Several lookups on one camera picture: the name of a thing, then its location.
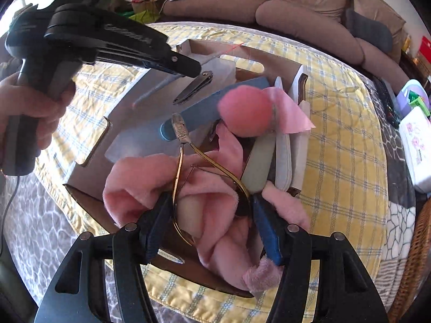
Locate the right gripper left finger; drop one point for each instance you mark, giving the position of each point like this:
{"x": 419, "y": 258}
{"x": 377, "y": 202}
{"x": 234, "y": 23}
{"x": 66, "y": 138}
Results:
{"x": 153, "y": 225}

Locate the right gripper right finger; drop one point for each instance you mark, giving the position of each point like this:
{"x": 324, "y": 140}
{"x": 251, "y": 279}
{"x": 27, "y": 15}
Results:
{"x": 271, "y": 228}

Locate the white grey nail buffer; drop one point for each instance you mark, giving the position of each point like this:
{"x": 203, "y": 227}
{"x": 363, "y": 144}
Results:
{"x": 259, "y": 162}

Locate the pink fleece headband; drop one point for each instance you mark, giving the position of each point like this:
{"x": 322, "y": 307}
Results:
{"x": 206, "y": 208}

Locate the white nail file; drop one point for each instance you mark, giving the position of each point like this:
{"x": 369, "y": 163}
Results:
{"x": 283, "y": 174}

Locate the gold cuticle nipper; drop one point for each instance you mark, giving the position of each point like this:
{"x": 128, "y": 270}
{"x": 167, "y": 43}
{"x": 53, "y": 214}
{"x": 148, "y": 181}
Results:
{"x": 183, "y": 136}

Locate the pink powder puff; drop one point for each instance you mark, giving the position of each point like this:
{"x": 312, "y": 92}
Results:
{"x": 246, "y": 110}

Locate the black nail clipper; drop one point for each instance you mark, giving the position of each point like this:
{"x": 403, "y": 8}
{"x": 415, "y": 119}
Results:
{"x": 204, "y": 79}

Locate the person's left hand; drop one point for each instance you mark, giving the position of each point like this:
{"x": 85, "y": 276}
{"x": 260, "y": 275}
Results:
{"x": 18, "y": 100}

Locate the yellow plaid cloth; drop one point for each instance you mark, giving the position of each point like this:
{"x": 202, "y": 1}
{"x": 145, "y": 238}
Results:
{"x": 345, "y": 187}

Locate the cardboard box with foam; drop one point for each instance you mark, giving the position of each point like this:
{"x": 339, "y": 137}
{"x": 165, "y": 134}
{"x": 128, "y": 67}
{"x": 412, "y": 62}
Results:
{"x": 140, "y": 125}

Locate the grey patterned blanket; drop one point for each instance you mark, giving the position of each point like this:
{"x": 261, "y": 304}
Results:
{"x": 37, "y": 235}

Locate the wicker basket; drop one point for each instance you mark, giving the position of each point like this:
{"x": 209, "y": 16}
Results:
{"x": 415, "y": 266}

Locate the black remote control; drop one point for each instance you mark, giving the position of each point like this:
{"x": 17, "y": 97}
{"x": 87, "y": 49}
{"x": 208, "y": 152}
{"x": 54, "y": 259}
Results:
{"x": 388, "y": 106}

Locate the white wet wipes pack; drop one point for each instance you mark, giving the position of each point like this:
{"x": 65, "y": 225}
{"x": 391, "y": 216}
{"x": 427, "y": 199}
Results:
{"x": 414, "y": 130}

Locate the purple storage bin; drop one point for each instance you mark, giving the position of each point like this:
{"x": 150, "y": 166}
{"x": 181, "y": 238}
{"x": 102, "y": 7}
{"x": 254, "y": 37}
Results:
{"x": 413, "y": 95}

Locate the grey cushion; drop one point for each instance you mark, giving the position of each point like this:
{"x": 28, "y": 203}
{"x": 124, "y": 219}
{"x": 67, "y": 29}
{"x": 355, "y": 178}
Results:
{"x": 371, "y": 31}

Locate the brown sofa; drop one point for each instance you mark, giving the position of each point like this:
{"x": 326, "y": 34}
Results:
{"x": 318, "y": 23}

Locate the red box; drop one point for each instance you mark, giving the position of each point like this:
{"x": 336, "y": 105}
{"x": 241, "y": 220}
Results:
{"x": 425, "y": 49}

